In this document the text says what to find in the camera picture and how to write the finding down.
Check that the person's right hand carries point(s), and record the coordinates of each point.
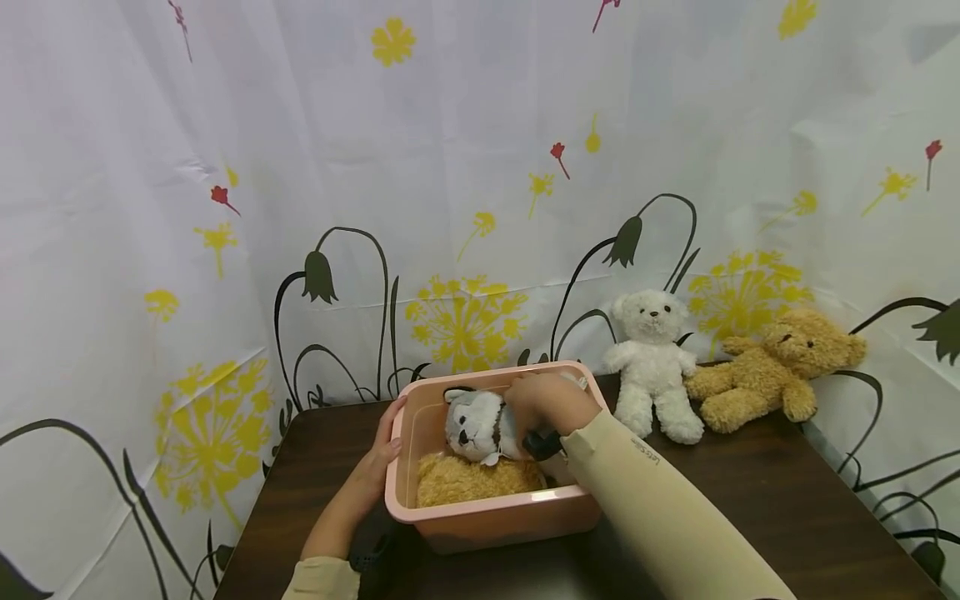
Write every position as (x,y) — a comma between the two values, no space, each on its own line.
(551,402)

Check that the person's left hand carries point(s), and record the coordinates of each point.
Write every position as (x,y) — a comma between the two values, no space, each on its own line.
(367,479)

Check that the person's right fingers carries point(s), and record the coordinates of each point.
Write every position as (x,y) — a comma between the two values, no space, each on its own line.
(517,408)

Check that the person's left thumb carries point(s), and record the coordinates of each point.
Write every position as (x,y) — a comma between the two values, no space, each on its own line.
(393,450)

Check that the person's left fingers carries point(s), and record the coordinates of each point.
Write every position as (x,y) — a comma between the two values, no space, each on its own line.
(391,421)

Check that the grey white husky plush toy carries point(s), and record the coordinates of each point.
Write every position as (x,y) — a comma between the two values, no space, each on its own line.
(474,423)

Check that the pink plastic bin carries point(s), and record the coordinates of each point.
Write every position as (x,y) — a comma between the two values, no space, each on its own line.
(487,517)

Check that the person's right forearm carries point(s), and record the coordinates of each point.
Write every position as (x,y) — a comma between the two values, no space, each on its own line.
(660,508)

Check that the person's left forearm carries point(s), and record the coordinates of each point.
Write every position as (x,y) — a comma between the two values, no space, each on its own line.
(330,550)

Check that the black wrist band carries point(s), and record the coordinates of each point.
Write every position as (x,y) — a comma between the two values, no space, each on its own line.
(541,444)
(371,557)

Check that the golden brown plush toy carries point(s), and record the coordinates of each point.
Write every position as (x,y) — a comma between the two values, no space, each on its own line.
(472,482)

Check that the white teddy bear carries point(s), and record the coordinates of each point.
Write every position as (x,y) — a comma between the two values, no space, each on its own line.
(654,367)

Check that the light brown teddy bear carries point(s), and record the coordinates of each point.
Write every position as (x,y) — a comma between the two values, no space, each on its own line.
(757,375)

